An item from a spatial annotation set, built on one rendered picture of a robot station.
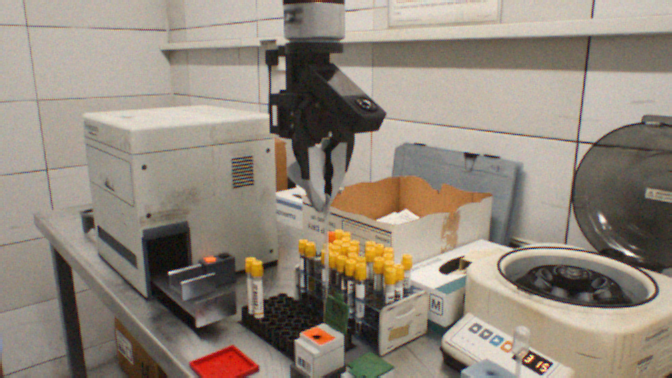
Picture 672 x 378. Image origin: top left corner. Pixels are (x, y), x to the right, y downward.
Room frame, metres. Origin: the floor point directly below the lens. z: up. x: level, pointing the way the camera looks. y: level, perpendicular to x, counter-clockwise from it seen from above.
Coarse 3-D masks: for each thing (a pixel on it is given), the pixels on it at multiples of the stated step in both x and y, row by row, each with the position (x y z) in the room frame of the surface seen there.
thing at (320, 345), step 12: (300, 336) 0.56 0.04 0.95; (312, 336) 0.55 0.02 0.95; (324, 336) 0.55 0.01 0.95; (336, 336) 0.55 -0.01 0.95; (300, 348) 0.55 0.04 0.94; (312, 348) 0.54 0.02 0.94; (324, 348) 0.54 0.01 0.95; (336, 348) 0.55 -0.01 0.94; (300, 360) 0.55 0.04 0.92; (312, 360) 0.53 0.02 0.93; (324, 360) 0.54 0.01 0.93; (336, 360) 0.55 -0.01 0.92; (312, 372) 0.53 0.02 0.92; (324, 372) 0.54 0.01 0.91
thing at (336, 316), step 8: (328, 296) 0.59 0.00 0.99; (336, 296) 0.58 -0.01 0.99; (328, 304) 0.59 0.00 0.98; (336, 304) 0.57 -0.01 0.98; (344, 304) 0.56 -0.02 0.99; (328, 312) 0.58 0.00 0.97; (336, 312) 0.57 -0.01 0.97; (344, 312) 0.56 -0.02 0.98; (328, 320) 0.58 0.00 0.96; (336, 320) 0.57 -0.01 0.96; (344, 320) 0.56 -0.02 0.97; (336, 328) 0.57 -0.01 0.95; (344, 328) 0.56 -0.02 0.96
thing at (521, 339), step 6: (516, 330) 0.42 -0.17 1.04; (522, 330) 0.41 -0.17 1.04; (528, 330) 0.42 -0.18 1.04; (516, 336) 0.42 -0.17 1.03; (522, 336) 0.41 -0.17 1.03; (528, 336) 0.41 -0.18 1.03; (516, 342) 0.41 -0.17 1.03; (522, 342) 0.41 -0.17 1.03; (528, 342) 0.41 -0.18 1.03; (516, 348) 0.41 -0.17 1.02; (522, 348) 0.41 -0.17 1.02; (516, 354) 0.41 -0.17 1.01; (522, 354) 0.41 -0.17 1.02
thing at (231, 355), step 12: (228, 348) 0.64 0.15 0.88; (192, 360) 0.61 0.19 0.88; (204, 360) 0.61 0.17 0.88; (216, 360) 0.62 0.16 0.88; (228, 360) 0.62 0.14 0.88; (240, 360) 0.62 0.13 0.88; (204, 372) 0.59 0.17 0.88; (216, 372) 0.59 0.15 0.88; (228, 372) 0.59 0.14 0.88; (240, 372) 0.58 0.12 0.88; (252, 372) 0.59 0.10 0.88
